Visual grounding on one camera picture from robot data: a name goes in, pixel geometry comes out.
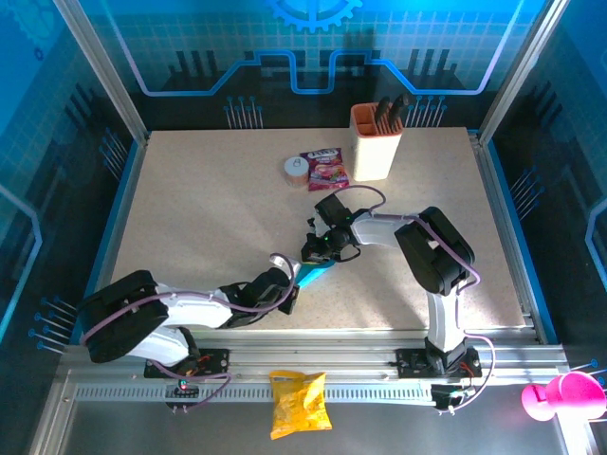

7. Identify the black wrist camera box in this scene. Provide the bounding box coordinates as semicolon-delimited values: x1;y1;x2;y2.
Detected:
252;267;292;301
307;193;353;233

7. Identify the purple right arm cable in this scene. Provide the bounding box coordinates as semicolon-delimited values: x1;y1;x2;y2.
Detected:
329;184;497;410

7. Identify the yellow chips bag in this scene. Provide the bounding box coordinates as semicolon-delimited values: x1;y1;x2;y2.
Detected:
268;370;333;441

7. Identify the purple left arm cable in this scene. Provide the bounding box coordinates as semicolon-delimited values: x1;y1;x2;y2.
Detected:
80;253;304;411

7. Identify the black knife handle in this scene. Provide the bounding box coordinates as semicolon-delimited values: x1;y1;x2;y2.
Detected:
374;97;393;137
388;93;412;132

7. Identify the orange can with white lid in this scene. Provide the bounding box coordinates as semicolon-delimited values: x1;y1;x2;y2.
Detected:
283;155;312;190

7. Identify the blue cloth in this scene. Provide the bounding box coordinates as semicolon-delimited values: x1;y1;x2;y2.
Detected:
294;258;340;289

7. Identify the small black controller board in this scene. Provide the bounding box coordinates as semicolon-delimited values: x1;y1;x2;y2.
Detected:
163;381;201;413
430;382;475;416

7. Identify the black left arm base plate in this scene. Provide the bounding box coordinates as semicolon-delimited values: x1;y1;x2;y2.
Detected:
143;349;230;380

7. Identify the slotted grey cable duct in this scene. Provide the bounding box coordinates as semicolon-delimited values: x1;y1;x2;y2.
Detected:
73;382;440;405

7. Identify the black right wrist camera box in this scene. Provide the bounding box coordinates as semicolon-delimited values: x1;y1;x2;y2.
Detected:
307;193;353;233

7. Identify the aluminium side rail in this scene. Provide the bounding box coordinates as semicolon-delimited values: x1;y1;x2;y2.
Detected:
78;136;151;345
468;128;546;343

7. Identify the pink plastic cup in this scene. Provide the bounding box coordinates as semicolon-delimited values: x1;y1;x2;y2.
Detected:
521;372;607;422

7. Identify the aluminium mounting rail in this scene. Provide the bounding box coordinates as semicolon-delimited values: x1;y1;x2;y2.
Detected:
61;329;570;380

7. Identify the purple snack bag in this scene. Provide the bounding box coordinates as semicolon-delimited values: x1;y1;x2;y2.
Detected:
300;146;351;192

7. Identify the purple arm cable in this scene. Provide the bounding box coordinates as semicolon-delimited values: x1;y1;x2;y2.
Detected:
80;253;304;411
329;184;497;410

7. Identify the cream knife block orange top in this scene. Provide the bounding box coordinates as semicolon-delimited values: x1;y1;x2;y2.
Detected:
350;103;405;183

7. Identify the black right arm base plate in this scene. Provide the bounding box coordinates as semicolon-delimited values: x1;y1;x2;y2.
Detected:
395;348;483;379

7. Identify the aluminium frame post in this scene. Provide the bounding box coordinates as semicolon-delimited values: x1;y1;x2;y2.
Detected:
54;0;152;144
477;0;570;143

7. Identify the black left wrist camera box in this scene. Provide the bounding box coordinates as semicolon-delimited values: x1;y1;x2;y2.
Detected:
252;267;292;301

